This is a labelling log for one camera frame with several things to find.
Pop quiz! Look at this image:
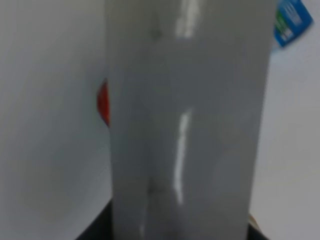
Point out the rainbow coloured ball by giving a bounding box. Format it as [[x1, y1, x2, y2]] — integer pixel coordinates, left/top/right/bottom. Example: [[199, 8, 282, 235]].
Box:
[[96, 78, 110, 128]]

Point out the blue green toothpaste box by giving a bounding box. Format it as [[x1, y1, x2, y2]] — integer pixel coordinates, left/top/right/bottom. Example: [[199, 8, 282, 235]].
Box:
[[273, 0, 314, 48]]

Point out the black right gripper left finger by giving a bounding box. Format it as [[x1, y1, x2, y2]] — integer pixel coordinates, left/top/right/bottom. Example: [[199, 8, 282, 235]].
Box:
[[76, 200, 113, 240]]

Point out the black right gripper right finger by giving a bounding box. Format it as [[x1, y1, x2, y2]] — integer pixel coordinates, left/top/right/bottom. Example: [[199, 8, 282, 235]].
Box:
[[246, 214, 269, 240]]

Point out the white cardboard box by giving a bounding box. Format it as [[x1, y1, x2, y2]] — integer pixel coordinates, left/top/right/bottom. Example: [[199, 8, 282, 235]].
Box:
[[106, 0, 277, 240]]

